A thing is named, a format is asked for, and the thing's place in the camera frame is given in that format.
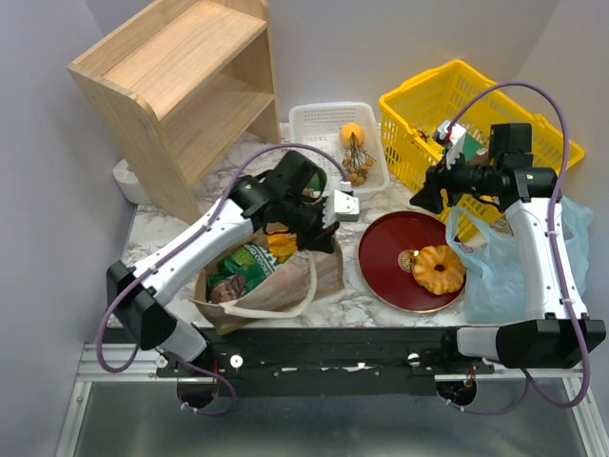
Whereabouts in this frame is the purple cable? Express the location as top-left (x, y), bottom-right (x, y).
top-left (446, 81), bottom-right (591, 409)
top-left (96, 142), bottom-right (351, 373)

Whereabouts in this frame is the red round plate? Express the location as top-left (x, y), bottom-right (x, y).
top-left (358, 210), bottom-right (464, 313)

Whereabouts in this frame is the green snack packet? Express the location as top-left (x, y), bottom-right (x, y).
top-left (206, 243), bottom-right (281, 304)

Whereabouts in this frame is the wooden shelf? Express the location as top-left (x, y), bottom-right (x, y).
top-left (68, 1), bottom-right (281, 223)

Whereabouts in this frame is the brown longan fruit bunch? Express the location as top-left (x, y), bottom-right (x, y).
top-left (343, 145), bottom-right (376, 187)

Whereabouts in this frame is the orange snack packet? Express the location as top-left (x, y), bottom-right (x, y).
top-left (266, 232), bottom-right (298, 263)

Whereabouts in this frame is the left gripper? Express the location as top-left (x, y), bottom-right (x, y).
top-left (279, 194), bottom-right (341, 254)

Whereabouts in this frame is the light blue plastic bag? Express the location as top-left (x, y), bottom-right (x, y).
top-left (445, 197), bottom-right (594, 325)

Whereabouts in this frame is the glazed ring doughnut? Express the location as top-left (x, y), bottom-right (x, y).
top-left (412, 245), bottom-right (465, 295)

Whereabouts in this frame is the white plastic basket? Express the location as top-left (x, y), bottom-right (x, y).
top-left (289, 102), bottom-right (389, 200)

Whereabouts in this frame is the green avocado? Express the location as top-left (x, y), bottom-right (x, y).
top-left (304, 170), bottom-right (327, 198)

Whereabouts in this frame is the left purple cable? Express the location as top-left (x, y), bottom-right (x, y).
top-left (96, 142), bottom-right (351, 373)

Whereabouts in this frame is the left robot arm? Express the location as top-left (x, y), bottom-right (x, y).
top-left (95, 144), bottom-right (352, 376)

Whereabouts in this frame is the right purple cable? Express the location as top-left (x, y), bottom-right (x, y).
top-left (446, 81), bottom-right (591, 409)

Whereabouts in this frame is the yellow shopping basket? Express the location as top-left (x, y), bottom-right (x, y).
top-left (379, 59), bottom-right (563, 193)

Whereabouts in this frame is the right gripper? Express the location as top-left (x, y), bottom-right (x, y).
top-left (408, 144), bottom-right (500, 214)

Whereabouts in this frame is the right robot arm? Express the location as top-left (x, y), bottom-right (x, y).
top-left (410, 121), bottom-right (606, 373)

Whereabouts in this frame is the brown paper bag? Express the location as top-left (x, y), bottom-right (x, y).
top-left (191, 232), bottom-right (344, 335)

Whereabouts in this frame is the orange fruit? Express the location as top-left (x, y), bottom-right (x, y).
top-left (339, 123), bottom-right (365, 148)

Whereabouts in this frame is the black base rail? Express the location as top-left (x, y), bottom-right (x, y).
top-left (156, 327), bottom-right (524, 399)

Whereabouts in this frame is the green box in basket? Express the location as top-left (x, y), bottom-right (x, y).
top-left (462, 134), bottom-right (483, 161)

